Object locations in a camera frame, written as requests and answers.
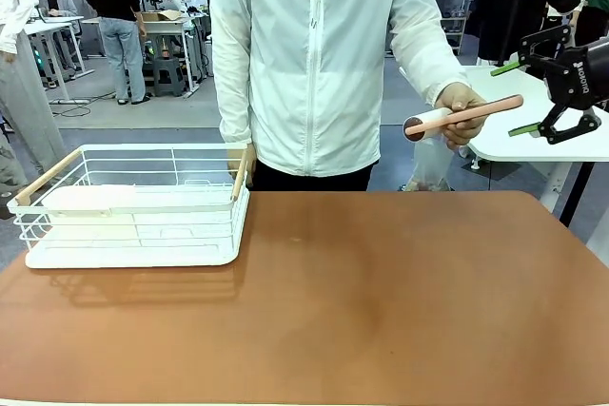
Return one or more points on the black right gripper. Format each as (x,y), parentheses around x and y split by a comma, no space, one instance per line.
(578,80)

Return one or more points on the pink lint roller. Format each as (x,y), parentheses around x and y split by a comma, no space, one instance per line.
(495,105)

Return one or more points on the person's right forearm white sleeve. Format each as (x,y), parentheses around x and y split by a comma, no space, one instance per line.
(233,102)

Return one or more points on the person's left forearm white sleeve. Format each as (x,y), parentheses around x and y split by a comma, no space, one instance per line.
(428,59)

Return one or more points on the person's left hand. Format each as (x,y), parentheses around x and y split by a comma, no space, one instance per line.
(464,128)

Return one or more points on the person's right hand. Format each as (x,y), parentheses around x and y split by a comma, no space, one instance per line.
(242,163)

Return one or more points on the white side table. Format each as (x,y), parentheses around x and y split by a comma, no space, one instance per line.
(504,144)

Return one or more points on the person in black coat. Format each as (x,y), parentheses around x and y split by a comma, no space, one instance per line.
(518,2)

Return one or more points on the wooden shoe rack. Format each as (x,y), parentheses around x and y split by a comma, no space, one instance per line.
(454,35)

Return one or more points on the clear plastic bag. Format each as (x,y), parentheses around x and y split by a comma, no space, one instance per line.
(430,168)

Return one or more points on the person in white zip jacket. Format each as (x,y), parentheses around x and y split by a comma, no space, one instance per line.
(295,68)

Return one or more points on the white desk with cardboard box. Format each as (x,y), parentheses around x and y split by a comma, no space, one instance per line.
(183,25)

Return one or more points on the grey plastic stool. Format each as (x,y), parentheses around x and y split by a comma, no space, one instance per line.
(168,75)

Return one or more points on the open cardboard box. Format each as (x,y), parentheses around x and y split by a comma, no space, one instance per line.
(162,16)

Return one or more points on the white plastic cutlery holder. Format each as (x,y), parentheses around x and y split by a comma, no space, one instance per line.
(90,199)

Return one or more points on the long white desk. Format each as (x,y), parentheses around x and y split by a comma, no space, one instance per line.
(52,25)

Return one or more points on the person white top grey trousers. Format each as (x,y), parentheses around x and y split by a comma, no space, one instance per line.
(24,92)

